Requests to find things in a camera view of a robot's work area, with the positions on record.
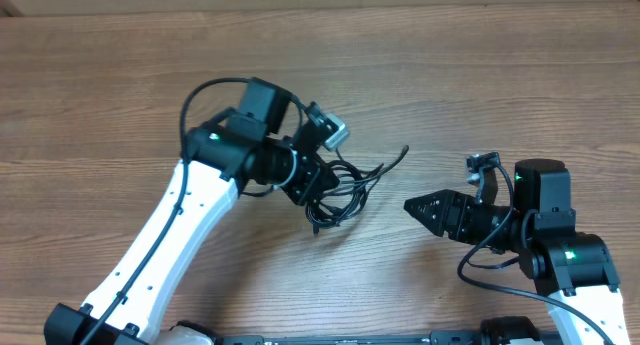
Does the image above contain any black usb cable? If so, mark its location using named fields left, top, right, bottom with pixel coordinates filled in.
left=303, top=144, right=410, bottom=235

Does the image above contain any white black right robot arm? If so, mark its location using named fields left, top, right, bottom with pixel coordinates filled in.
left=404, top=190, right=630, bottom=344

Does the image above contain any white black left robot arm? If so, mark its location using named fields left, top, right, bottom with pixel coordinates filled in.
left=44, top=115, right=349, bottom=345

